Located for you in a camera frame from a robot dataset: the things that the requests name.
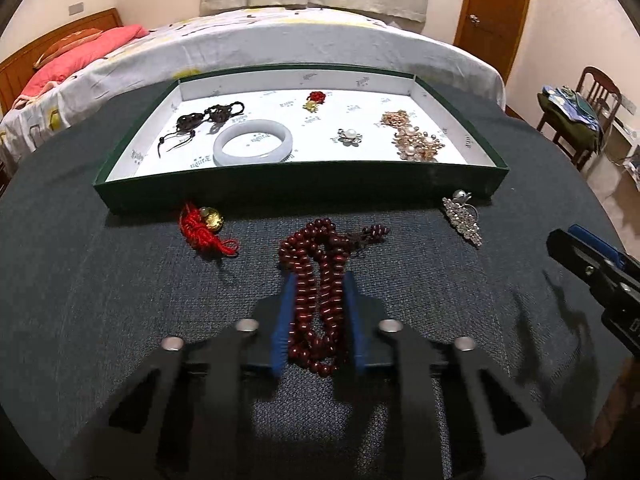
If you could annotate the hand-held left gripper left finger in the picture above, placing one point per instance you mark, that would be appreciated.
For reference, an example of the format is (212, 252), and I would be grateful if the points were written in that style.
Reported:
(282, 320)

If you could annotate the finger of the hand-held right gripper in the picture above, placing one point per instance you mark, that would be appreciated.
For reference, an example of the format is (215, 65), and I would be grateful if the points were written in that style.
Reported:
(597, 242)
(580, 257)

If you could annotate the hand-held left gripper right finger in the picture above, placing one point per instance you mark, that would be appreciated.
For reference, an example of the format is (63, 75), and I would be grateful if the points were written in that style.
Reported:
(352, 320)

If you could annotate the red tassel charm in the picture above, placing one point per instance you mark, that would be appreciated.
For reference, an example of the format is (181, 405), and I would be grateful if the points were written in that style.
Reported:
(192, 225)

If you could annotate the dark green shallow box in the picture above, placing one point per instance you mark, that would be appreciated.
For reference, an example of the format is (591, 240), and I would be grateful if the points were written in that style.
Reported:
(300, 185)

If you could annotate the white jade bangle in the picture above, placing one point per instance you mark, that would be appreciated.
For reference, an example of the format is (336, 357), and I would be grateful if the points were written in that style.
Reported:
(222, 152)

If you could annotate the pearl flower brooch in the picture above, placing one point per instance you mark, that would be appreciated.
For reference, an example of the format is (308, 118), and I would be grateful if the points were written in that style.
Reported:
(348, 136)

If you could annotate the rose gold pearl brooch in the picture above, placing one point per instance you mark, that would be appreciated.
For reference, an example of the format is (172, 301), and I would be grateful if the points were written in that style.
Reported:
(417, 145)

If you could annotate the red flower brooch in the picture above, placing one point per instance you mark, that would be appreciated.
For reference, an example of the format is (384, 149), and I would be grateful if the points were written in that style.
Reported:
(315, 97)

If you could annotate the pile of clothes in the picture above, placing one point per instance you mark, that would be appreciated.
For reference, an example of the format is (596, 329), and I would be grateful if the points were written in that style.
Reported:
(570, 115)

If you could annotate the wooden chair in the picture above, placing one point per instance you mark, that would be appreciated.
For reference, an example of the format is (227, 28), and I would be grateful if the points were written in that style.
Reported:
(600, 85)

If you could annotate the wooden door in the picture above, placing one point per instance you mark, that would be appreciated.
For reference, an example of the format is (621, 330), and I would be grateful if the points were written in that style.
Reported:
(500, 0)

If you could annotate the bed with patterned sheet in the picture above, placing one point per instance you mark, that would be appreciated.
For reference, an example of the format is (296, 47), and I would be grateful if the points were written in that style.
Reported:
(300, 40)

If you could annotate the pink pillow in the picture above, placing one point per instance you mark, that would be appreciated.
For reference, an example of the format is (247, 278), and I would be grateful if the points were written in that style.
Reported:
(85, 55)

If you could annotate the red patterned pillow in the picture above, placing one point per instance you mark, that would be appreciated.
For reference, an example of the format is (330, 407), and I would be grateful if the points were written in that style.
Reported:
(67, 45)

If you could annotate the wooden headboard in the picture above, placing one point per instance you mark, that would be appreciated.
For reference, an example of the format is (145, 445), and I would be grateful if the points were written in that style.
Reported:
(30, 55)

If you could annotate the wall socket above headboard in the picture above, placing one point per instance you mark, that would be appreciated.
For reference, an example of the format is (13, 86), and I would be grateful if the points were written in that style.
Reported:
(76, 8)

